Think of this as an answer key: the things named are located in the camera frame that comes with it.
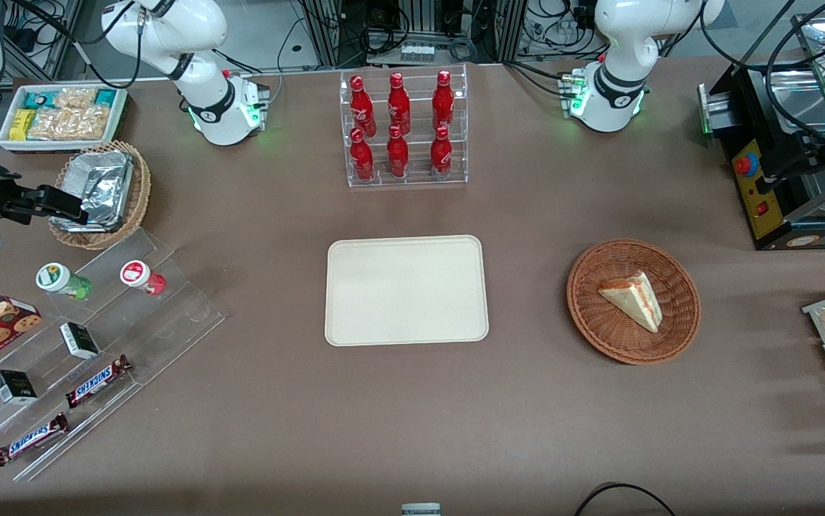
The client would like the green gum bottle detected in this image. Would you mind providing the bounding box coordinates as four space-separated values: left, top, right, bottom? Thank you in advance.
36 263 92 300

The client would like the red gum bottle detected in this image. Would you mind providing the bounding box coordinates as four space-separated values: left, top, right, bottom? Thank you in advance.
120 260 166 296

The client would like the beige rectangular tray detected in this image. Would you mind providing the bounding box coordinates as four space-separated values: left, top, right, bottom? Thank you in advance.
324 235 490 348

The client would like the black sealing machine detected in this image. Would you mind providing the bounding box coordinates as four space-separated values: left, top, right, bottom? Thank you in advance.
697 11 825 252

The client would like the oval wicker basket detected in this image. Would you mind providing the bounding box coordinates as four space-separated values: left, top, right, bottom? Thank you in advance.
49 141 151 250

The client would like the large clear cracker bag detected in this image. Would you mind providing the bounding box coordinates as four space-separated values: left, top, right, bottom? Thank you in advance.
29 106 110 140

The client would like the yellow snack packet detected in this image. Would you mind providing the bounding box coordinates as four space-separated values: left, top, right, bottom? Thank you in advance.
9 109 37 141

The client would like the white snack bin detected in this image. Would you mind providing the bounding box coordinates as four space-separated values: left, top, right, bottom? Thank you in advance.
0 85 128 153

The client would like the small clear cracker bag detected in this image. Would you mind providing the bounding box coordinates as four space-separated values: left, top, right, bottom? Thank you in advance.
54 87 97 112

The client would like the small black box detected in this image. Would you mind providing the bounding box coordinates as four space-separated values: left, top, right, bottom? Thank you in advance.
0 370 38 405
59 322 100 360

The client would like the clear acrylic stepped stand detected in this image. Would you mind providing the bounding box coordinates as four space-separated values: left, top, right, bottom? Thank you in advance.
0 228 226 482

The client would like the Snickers chocolate bar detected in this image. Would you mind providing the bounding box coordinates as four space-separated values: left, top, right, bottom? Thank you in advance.
0 413 70 467
65 355 132 409

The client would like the wrapped triangle sandwich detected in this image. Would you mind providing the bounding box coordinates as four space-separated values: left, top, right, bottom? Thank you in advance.
597 270 664 334

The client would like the round wicker basket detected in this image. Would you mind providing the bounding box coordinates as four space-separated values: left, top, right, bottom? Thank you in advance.
566 239 702 366

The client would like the red cola bottle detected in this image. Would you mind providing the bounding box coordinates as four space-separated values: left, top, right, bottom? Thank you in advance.
387 72 411 135
350 75 377 137
386 125 410 178
350 128 375 182
432 70 455 133
430 125 453 178

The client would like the clear acrylic bottle rack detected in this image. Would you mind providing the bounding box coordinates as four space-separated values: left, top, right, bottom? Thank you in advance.
339 64 469 188

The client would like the black machine cable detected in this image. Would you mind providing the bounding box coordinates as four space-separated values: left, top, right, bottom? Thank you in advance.
699 0 825 155

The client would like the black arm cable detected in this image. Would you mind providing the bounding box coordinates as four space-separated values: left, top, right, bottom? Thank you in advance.
11 0 144 88

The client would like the aluminium frame rack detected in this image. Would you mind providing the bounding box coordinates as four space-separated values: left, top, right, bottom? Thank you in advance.
297 0 528 69

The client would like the black floor cable loop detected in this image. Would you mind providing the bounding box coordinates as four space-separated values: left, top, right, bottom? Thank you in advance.
573 483 678 516

